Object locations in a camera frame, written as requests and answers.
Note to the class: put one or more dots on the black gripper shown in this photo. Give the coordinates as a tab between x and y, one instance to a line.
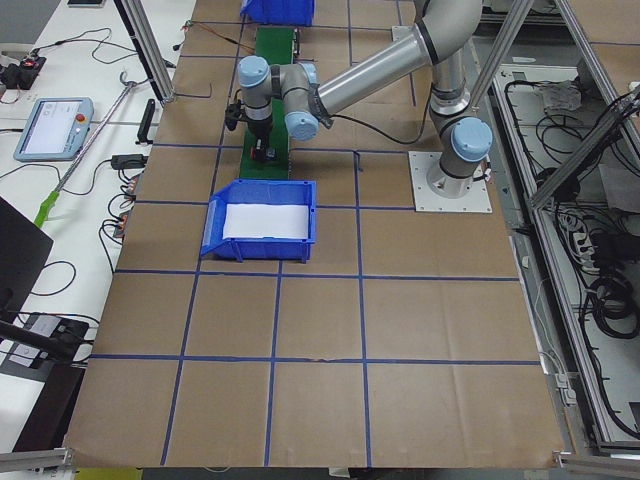
258	132

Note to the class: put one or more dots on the red push button switch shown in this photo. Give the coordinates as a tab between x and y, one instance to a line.
263	154

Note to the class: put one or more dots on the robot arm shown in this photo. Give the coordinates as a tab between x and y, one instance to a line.
436	39

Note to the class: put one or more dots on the left blue plastic bin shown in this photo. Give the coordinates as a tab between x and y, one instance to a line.
252	191

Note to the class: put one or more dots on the blue plastic bin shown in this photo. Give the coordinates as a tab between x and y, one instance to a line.
252	191
280	12

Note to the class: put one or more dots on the white foam pad left bin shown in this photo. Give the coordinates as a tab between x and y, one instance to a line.
266	221

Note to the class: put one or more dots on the right blue plastic bin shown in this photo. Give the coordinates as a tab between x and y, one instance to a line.
280	12

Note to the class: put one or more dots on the black power adapter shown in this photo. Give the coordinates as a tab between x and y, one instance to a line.
128	161

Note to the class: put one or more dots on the teach pendant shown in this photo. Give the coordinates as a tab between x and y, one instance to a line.
55	130

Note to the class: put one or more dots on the black monitor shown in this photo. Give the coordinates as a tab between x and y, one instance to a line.
25	249

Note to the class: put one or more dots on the aluminium profile post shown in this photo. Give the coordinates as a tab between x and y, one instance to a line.
137	25

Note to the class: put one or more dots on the green handled grabber tool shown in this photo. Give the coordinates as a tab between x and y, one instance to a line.
49	202

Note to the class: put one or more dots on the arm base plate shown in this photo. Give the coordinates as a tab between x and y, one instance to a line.
436	192

